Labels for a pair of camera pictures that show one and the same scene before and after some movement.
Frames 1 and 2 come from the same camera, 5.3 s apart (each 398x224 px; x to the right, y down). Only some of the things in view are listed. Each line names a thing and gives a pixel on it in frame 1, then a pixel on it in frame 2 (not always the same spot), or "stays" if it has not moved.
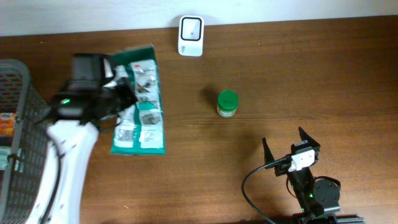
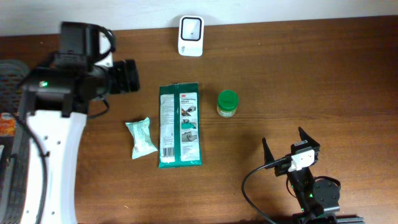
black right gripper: x=283 y=165 stays
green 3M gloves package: x=141 y=129 → x=180 y=143
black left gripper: x=129 y=92 → x=132 y=74
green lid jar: x=227 y=102 stays
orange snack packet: x=7 y=124 stays
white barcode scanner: x=190 y=38 stays
